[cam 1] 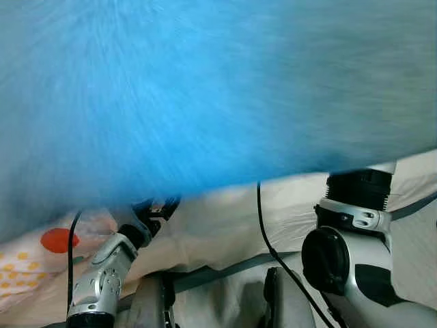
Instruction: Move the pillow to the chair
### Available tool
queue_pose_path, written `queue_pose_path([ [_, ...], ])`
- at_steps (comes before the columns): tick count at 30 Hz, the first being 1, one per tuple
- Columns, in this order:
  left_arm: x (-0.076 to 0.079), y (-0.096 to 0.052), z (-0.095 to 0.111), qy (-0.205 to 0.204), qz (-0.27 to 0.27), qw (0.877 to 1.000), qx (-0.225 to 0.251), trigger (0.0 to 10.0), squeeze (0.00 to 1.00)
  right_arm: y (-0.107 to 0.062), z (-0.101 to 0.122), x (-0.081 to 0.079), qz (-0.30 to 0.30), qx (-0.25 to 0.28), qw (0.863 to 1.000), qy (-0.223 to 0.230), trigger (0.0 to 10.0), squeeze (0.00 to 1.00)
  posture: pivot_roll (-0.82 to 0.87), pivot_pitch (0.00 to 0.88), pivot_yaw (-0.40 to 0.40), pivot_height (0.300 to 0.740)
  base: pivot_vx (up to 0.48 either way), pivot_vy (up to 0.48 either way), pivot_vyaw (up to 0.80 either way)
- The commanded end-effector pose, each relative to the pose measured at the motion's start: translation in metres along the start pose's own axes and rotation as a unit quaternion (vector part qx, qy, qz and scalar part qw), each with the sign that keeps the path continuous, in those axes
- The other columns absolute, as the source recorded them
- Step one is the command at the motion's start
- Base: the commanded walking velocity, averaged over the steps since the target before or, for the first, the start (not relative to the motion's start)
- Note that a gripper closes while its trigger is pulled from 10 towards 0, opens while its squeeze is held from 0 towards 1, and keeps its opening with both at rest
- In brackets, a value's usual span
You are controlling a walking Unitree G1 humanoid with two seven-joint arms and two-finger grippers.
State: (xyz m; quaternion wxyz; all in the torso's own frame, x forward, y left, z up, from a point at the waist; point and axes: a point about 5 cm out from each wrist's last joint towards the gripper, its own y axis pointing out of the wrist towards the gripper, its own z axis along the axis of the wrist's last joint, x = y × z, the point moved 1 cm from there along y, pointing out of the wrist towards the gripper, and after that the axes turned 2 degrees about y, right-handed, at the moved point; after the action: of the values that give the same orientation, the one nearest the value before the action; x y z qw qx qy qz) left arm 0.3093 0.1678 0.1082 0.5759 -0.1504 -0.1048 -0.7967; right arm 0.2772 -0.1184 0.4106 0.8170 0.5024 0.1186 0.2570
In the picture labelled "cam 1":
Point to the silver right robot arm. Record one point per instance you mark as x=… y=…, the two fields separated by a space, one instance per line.
x=355 y=253

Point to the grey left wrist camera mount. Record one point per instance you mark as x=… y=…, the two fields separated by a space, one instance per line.
x=128 y=219

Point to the pink pillow with orange print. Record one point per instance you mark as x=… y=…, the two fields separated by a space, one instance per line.
x=58 y=240

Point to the grey robot right leg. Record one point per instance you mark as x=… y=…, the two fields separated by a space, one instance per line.
x=287 y=304

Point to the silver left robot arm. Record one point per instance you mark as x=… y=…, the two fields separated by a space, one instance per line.
x=102 y=280

